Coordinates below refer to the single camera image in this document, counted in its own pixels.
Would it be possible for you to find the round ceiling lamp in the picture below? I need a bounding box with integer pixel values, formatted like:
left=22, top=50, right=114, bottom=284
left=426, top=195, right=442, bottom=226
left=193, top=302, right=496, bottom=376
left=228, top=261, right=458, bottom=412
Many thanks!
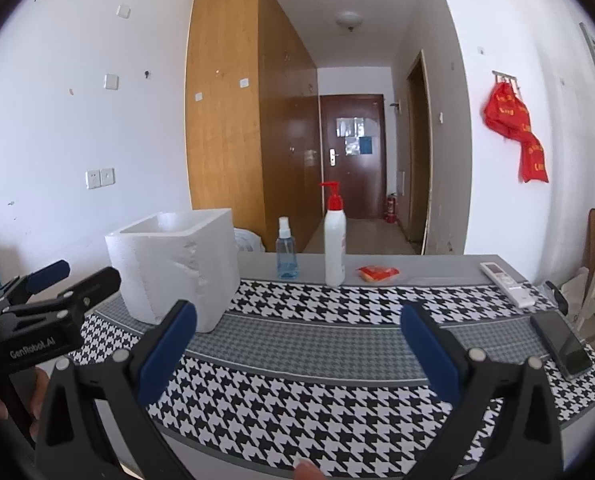
left=335, top=10, right=364, bottom=32

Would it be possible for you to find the blue spray bottle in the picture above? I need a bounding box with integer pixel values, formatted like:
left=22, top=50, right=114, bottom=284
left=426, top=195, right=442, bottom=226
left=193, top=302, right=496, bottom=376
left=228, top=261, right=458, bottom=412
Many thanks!
left=276, top=216, right=297, bottom=279

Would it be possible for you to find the wooden wardrobe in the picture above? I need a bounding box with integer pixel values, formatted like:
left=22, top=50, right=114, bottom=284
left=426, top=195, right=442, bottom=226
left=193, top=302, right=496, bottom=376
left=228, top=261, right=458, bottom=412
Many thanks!
left=185, top=0, right=321, bottom=253

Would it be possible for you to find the white foam box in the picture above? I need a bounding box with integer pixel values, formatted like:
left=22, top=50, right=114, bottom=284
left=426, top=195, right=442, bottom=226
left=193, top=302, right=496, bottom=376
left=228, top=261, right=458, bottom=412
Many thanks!
left=105, top=207, right=241, bottom=335

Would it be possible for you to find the white paper notice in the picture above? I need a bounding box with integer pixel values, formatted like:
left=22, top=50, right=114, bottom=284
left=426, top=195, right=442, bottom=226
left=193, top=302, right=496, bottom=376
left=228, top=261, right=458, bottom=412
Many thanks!
left=336, top=116, right=367, bottom=155

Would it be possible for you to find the brown wooden stick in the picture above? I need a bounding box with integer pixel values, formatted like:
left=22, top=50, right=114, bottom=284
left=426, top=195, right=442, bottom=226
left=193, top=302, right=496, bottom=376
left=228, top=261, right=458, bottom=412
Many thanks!
left=584, top=208, right=595, bottom=281

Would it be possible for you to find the red snack packet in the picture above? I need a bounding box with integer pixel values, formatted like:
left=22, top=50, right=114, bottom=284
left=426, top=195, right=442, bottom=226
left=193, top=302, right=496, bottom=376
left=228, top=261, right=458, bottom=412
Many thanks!
left=356, top=264, right=401, bottom=283

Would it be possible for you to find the person's right hand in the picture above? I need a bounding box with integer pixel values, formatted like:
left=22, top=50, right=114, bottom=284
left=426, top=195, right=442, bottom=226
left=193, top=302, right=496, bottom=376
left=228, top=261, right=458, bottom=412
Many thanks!
left=292, top=457, right=323, bottom=480

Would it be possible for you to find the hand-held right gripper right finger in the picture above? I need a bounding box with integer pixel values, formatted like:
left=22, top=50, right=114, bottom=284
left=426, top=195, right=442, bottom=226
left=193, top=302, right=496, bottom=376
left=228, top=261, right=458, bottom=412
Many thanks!
left=400, top=302, right=565, bottom=480

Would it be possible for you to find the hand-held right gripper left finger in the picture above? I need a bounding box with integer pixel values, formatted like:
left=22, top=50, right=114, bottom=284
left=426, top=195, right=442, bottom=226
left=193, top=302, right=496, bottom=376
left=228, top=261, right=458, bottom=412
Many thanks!
left=34, top=300, right=198, bottom=480

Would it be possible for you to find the person's left hand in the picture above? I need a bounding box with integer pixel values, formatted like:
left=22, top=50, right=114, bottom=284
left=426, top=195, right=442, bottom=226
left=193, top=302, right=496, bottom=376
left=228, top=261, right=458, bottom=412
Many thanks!
left=0, top=366, right=52, bottom=426

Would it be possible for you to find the black smartphone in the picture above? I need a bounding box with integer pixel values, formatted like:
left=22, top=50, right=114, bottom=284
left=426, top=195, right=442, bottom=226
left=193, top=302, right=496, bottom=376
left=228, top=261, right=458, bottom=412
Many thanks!
left=530, top=311, right=594, bottom=378

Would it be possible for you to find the white red-pump lotion bottle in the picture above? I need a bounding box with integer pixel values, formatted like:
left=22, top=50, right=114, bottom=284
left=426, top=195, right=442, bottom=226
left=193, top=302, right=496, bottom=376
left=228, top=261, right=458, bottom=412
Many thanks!
left=319, top=181, right=347, bottom=288

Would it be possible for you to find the white remote control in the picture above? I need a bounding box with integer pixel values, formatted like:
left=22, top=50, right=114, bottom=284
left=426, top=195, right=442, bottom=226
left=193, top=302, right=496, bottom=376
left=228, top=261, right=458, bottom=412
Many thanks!
left=480, top=261, right=535, bottom=309

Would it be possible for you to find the dark brown entrance door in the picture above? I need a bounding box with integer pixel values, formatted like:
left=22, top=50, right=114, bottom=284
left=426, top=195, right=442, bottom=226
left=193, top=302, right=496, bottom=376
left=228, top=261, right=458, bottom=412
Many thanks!
left=320, top=94, right=388, bottom=221

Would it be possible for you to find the houndstooth tablecloth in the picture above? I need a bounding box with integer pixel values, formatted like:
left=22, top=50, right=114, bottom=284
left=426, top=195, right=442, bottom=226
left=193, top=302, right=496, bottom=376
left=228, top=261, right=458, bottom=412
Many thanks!
left=68, top=277, right=595, bottom=480

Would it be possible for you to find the pale plastic bag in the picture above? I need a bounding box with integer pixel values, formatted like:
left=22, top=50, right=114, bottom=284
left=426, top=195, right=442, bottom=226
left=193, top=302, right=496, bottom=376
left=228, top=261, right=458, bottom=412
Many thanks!
left=234, top=227, right=266, bottom=252

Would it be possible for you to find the red printed bag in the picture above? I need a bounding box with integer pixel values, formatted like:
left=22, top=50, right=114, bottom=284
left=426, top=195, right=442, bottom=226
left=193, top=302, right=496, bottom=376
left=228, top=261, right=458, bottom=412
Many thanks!
left=482, top=79, right=531, bottom=140
left=517, top=132, right=549, bottom=184

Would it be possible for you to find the black plastic object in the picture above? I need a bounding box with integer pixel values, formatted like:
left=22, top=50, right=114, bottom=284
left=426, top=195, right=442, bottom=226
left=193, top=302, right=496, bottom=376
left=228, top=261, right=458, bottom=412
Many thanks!
left=545, top=281, right=569, bottom=317

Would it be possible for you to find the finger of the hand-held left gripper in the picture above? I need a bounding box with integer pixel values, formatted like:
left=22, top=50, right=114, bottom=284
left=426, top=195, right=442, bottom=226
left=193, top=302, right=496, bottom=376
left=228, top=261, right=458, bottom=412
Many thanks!
left=0, top=260, right=72, bottom=318
left=0, top=266, right=122, bottom=333

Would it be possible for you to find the brown side door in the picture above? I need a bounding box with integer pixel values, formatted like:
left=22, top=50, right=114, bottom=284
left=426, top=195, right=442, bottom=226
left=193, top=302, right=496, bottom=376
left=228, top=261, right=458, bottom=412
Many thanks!
left=406, top=50, right=431, bottom=256

